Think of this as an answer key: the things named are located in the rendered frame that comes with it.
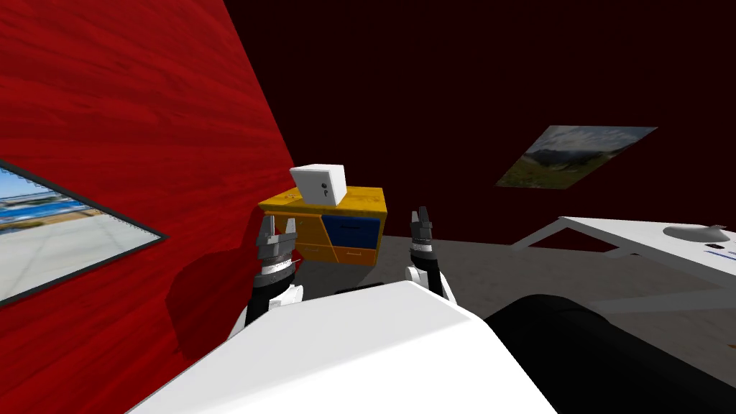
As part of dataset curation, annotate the white table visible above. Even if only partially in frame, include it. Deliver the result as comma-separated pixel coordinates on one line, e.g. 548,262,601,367
510,215,736,316

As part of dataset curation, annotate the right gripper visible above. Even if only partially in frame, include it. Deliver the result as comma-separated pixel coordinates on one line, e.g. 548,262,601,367
408,206,434,245

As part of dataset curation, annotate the yellow cabinet with blue door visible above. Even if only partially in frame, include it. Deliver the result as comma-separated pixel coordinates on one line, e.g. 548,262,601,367
257,163,389,268

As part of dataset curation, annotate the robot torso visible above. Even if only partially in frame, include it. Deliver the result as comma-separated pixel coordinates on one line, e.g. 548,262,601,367
125,280,560,414

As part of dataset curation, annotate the mountain landscape picture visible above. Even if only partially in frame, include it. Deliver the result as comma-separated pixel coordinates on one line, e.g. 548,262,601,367
494,124,659,191

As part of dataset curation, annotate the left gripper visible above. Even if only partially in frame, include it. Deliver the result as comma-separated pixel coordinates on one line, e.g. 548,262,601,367
255,214,298,262

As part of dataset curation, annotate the framed beach picture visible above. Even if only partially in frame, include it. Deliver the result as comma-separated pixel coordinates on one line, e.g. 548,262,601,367
0,159,170,309

